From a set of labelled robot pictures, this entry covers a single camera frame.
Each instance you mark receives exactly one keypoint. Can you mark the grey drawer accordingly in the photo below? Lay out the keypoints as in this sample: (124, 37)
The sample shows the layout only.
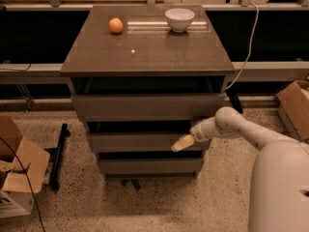
(156, 166)
(119, 108)
(132, 142)

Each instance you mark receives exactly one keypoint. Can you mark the open cardboard box left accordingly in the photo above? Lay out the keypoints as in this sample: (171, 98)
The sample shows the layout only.
(23, 166)

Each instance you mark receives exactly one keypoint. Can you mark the black stand bar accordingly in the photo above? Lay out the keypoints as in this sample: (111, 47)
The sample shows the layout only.
(56, 154)

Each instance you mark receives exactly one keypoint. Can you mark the grey bottom drawer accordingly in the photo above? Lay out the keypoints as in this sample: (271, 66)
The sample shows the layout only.
(156, 166)

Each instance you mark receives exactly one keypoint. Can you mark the grey top drawer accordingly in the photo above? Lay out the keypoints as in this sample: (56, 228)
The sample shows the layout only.
(119, 108)

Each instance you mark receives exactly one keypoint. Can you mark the orange fruit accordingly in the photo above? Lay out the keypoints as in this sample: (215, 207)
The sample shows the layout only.
(115, 25)

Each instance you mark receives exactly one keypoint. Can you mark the grey drawer cabinet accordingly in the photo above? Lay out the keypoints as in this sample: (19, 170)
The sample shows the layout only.
(146, 58)

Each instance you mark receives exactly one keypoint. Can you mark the metal window rail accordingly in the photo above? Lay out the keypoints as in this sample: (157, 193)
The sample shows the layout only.
(253, 72)

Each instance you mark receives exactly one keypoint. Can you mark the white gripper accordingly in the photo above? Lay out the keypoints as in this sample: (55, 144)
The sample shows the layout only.
(200, 132)

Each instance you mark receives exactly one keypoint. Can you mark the white bowl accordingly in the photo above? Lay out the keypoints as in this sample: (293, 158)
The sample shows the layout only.
(179, 19)

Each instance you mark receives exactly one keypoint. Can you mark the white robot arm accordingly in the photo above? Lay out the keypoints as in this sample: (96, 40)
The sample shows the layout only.
(279, 200)

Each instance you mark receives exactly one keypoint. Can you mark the black bracket right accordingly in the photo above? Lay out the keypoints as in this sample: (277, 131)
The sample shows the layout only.
(234, 100)

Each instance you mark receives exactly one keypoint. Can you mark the cardboard box right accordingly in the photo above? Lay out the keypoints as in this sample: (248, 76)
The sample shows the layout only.
(294, 100)

